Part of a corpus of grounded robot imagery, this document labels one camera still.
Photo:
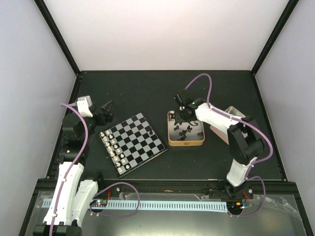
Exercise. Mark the black and grey chessboard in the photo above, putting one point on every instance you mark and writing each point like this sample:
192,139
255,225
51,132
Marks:
139,146

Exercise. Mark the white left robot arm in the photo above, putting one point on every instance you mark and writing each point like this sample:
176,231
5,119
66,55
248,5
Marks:
75,189

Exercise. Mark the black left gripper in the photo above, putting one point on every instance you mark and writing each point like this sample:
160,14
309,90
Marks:
108,116

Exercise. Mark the white chess piece row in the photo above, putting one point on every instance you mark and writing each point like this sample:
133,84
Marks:
113,144

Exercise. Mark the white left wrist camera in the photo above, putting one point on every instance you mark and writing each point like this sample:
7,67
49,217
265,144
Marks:
83,105

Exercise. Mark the black pieces in tin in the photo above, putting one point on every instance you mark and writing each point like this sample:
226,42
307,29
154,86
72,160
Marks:
186,131

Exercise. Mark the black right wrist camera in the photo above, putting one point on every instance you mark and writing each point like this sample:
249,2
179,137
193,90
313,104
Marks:
183,97

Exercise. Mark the gold metal tin base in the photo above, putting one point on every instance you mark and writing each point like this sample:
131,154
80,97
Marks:
171,116

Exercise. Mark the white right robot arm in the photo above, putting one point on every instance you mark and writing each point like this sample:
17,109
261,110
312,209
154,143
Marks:
245,143

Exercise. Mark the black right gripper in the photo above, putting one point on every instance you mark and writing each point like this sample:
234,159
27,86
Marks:
191,119

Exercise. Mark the light blue cable duct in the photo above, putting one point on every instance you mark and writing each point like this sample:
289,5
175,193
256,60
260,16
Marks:
103,205

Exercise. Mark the silver tin lid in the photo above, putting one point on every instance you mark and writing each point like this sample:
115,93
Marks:
233,115

